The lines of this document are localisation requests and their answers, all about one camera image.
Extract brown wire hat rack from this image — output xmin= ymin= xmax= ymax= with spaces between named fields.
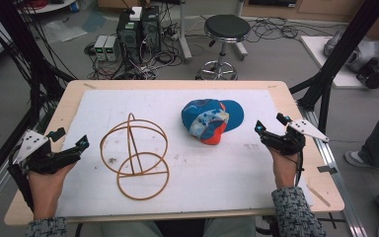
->
xmin=99 ymin=113 xmax=171 ymax=201

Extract thin wooden stick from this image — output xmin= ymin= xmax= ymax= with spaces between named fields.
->
xmin=305 ymin=184 xmax=332 ymax=208

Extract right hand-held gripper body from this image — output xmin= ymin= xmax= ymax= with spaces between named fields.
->
xmin=264 ymin=118 xmax=331 ymax=156

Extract person's right hand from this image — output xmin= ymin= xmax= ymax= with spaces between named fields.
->
xmin=264 ymin=145 xmax=301 ymax=191

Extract person's left hand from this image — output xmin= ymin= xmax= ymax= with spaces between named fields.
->
xmin=28 ymin=161 xmax=77 ymax=220

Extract white table leg stand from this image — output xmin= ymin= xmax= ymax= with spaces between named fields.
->
xmin=177 ymin=0 xmax=193 ymax=64

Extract clear plastic sheet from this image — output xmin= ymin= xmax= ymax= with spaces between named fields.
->
xmin=41 ymin=19 xmax=89 ymax=44

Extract black floor cables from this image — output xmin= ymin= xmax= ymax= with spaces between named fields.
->
xmin=246 ymin=15 xmax=343 ymax=44

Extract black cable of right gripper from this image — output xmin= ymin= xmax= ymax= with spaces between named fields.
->
xmin=294 ymin=153 xmax=305 ymax=188

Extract tangle of computer cables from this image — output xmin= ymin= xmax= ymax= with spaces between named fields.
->
xmin=84 ymin=42 xmax=186 ymax=81

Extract black round stool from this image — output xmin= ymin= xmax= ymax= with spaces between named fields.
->
xmin=195 ymin=14 xmax=252 ymax=81

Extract grey tape piece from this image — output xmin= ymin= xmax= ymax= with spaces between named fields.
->
xmin=317 ymin=165 xmax=339 ymax=175

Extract white table mat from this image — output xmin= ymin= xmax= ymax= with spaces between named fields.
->
xmin=56 ymin=89 xmax=314 ymax=218

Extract person's legs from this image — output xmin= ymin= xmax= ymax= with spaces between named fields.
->
xmin=100 ymin=216 xmax=257 ymax=237

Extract white box on computer tower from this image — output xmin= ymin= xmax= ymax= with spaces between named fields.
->
xmin=129 ymin=6 xmax=143 ymax=23

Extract white floor platform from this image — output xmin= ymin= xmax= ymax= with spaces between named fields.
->
xmin=299 ymin=35 xmax=379 ymax=90

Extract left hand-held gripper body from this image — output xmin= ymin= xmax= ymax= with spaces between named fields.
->
xmin=7 ymin=129 xmax=81 ymax=176

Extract blue and orange baseball cap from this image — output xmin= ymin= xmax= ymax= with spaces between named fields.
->
xmin=181 ymin=98 xmax=246 ymax=146

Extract grey robot shell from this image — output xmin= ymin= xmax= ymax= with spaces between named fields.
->
xmin=323 ymin=29 xmax=379 ymax=74

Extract black computer tower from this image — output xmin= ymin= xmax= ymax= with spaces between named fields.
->
xmin=115 ymin=11 xmax=143 ymax=66
xmin=140 ymin=5 xmax=162 ymax=55

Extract grey power supply unit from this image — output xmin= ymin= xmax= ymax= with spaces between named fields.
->
xmin=104 ymin=36 xmax=120 ymax=63
xmin=93 ymin=35 xmax=109 ymax=62

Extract black device on platform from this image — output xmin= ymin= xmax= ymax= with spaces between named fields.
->
xmin=355 ymin=58 xmax=379 ymax=90

